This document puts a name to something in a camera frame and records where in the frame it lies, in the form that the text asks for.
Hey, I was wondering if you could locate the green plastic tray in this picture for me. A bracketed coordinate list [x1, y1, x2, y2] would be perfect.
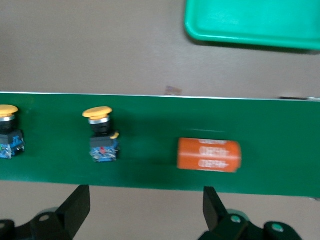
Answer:
[184, 0, 320, 52]

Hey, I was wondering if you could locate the yellow mushroom push button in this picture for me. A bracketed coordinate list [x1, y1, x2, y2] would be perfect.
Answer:
[82, 106, 121, 163]
[0, 104, 25, 160]

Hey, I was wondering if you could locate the green conveyor belt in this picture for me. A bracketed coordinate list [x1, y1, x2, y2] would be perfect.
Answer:
[0, 91, 320, 201]

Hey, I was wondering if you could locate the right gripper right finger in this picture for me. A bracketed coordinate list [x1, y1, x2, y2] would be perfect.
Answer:
[198, 186, 303, 240]

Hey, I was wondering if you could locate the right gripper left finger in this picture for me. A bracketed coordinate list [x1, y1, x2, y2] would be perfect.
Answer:
[16, 184, 91, 240]

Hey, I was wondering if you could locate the orange printed cylinder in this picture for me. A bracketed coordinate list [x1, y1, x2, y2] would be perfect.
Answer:
[176, 137, 242, 173]

